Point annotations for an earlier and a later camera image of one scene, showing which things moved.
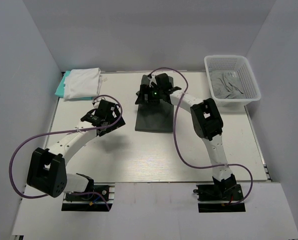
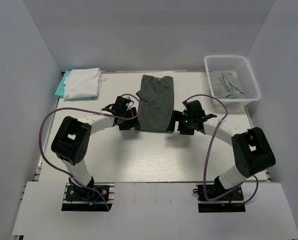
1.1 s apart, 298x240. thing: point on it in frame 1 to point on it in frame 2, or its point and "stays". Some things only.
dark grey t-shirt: [157, 117] stays
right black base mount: [220, 198] stays
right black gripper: [147, 89] to [176, 116]
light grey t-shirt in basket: [226, 85] stays
